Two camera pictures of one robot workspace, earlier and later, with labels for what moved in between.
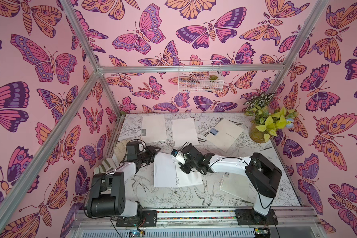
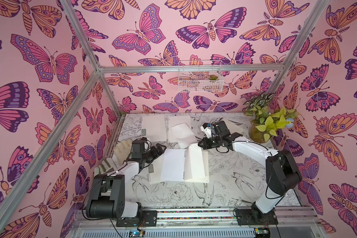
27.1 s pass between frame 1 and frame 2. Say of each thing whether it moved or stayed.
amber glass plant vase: stayed
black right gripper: moved
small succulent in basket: stayed
